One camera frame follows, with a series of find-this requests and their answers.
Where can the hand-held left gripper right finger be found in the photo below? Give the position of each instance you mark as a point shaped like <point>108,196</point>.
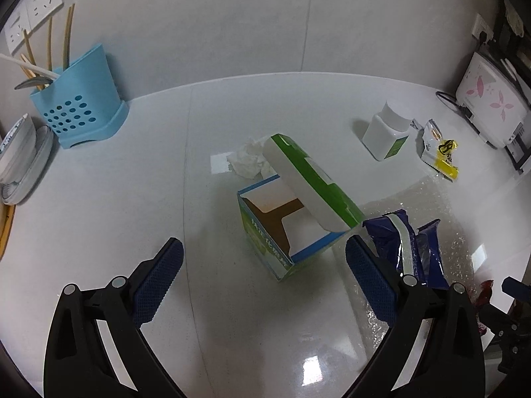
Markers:
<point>369,286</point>

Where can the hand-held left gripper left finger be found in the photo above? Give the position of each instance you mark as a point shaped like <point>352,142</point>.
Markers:
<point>159,282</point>

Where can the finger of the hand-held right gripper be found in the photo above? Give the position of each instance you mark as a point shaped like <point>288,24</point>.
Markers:
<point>512,331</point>
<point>516,288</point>

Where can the red wrapper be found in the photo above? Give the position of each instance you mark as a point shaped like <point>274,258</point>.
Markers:
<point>484,288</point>

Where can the dark blue foil packet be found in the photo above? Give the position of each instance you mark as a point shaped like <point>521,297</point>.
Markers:
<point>427,253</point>

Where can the clear bubble wrap bag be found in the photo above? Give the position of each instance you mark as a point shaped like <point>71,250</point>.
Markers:
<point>460,232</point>

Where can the green and white carton box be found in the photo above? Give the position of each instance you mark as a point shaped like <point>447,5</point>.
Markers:
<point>315,190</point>

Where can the white tissue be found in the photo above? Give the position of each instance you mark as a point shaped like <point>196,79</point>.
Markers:
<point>248,159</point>

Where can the white plastic bottle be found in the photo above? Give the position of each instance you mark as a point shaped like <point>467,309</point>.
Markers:
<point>386,132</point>

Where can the white tape patch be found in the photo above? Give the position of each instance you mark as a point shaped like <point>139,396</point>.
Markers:
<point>220,165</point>

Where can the black appliance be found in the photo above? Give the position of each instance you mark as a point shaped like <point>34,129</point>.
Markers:
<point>520,149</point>

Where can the yellow and white snack packet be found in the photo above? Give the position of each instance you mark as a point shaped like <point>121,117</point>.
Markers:
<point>442,153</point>

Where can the wooden cutting board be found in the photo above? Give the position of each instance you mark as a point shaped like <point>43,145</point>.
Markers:
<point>6,228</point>

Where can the stack of white plates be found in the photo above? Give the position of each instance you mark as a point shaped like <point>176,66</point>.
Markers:
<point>39,161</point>

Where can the white floral rice cooker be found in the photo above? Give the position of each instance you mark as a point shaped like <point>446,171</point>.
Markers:
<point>489,99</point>

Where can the blue plastic utensil holder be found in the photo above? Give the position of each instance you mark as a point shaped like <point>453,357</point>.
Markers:
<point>79,103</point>

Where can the stack of white bowls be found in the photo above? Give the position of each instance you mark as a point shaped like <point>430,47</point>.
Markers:
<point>14,145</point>

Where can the metal spoon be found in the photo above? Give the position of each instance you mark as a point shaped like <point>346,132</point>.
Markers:
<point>31,83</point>

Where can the olive chopstick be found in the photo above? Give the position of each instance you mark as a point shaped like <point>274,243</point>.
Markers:
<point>68,35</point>
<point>50,45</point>
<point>31,54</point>

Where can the white wall socket with plug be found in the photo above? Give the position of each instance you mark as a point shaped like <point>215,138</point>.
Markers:
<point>481,29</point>

